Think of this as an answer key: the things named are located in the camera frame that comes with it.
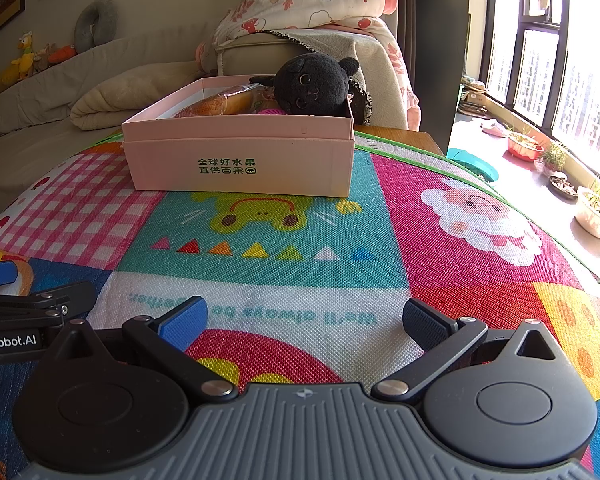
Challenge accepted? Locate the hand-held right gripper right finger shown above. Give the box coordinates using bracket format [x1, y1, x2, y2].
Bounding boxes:
[371, 299, 558, 403]

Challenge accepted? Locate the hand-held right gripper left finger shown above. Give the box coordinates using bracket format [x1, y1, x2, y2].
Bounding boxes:
[55, 296, 241, 403]

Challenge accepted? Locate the pink cardboard box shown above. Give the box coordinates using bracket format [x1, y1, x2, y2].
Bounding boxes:
[121, 74, 356, 199]

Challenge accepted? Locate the long bread roll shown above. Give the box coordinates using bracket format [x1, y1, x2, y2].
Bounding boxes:
[172, 84, 266, 119]

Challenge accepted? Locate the black plush toy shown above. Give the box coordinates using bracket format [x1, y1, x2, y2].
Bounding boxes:
[250, 53, 362, 117]

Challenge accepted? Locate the colourful play mat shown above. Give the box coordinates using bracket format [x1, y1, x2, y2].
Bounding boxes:
[0, 129, 600, 480]

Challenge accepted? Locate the beige sofa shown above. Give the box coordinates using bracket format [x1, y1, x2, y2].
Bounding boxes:
[0, 25, 412, 207]

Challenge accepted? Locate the teal plastic basin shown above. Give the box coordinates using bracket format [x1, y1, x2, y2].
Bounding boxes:
[447, 147, 501, 184]

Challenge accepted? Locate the black plant bowl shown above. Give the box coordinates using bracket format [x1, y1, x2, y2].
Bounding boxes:
[547, 172, 580, 200]

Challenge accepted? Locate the red plant pot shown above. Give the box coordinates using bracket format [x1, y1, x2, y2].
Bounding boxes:
[506, 131, 545, 162]

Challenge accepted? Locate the white plant pot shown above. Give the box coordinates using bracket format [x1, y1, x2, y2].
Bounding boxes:
[574, 186, 600, 240]

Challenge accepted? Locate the small green potted plant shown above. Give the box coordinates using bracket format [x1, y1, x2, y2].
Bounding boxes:
[539, 141, 569, 174]

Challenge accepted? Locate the yellow duck plush toy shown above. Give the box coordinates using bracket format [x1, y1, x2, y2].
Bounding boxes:
[11, 31, 37, 81]

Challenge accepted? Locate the folded beige blanket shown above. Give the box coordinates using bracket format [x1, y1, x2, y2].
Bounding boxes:
[70, 62, 207, 132]

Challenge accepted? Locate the brown plush toy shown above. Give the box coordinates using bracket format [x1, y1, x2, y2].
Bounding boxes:
[32, 44, 57, 74]

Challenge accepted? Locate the orange carrot plush toy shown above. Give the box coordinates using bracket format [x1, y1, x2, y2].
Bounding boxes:
[47, 43, 77, 65]

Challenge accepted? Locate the grey neck pillow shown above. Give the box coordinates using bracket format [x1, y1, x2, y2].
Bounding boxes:
[73, 0, 120, 54]

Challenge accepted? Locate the black framed window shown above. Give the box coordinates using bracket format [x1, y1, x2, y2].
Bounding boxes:
[480, 0, 600, 152]

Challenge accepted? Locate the floral white quilt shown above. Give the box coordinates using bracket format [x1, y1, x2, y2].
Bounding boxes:
[196, 0, 424, 132]

